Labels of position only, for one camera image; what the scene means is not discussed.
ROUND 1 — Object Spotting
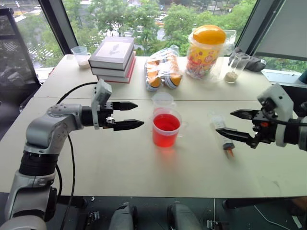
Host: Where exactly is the white hardcover book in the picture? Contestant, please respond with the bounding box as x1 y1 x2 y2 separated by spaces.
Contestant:
90 51 136 78

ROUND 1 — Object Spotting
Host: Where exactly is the grey cloth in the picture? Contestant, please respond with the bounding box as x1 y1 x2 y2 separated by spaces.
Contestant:
228 46 268 72

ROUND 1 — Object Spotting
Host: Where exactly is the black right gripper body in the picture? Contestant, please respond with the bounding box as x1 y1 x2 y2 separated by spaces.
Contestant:
249 107 278 149

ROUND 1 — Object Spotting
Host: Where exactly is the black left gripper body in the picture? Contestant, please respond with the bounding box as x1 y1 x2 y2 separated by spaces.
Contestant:
98 102 115 130

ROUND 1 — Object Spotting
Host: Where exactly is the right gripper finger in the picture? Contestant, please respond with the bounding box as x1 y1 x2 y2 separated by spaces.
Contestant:
215 127 257 145
230 108 261 120

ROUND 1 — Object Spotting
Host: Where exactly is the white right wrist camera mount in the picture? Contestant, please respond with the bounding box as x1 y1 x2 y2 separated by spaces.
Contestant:
257 83 295 148

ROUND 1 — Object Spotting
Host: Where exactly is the tall clear glass with grains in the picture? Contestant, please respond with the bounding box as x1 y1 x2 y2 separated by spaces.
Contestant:
224 53 251 84

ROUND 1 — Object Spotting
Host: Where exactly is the colourful jar with yellow lid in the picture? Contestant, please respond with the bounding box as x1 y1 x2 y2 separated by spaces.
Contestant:
186 24 227 80

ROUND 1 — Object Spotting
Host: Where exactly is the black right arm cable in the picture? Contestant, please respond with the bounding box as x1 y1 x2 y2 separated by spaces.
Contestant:
269 112 307 127

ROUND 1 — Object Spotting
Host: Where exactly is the grey hardcover book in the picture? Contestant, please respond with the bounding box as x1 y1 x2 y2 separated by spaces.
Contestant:
88 36 136 71

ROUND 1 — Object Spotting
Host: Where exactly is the thin white floor cable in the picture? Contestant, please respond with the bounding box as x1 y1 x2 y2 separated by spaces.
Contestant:
253 204 290 230

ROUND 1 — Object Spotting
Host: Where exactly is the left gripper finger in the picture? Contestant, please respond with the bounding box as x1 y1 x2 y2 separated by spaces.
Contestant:
113 118 145 132
112 101 139 112

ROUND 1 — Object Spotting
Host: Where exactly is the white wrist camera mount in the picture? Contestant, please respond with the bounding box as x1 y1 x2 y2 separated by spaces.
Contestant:
257 83 295 148
91 79 113 130

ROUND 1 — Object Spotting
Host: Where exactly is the measuring cup with white powder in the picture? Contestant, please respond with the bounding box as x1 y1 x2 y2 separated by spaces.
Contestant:
71 46 92 70

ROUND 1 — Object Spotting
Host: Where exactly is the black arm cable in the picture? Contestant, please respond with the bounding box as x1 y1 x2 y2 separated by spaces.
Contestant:
269 112 307 127
54 81 99 230

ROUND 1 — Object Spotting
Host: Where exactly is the cup of red liquid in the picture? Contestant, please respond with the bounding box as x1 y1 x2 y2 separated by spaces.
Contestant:
152 112 189 148

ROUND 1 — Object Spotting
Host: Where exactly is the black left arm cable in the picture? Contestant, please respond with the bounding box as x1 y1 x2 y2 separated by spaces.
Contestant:
54 81 99 230

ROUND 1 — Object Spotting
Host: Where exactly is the bag of orange snack packets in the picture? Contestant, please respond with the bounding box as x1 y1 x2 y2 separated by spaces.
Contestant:
144 45 184 92

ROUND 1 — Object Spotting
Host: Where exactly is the red hardcover book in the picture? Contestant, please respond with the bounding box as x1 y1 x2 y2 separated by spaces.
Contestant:
96 57 137 84

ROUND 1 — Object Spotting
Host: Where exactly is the small clear empty cup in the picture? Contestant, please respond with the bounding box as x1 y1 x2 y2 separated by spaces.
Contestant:
151 92 177 116

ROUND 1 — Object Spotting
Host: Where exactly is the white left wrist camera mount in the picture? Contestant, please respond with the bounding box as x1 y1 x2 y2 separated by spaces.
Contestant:
91 79 113 130

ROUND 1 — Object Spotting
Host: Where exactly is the clear syringe with orange tip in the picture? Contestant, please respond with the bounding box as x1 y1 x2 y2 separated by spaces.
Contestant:
207 111 236 159

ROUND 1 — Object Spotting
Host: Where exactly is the black table frame bar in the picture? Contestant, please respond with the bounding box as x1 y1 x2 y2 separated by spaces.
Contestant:
222 197 299 209

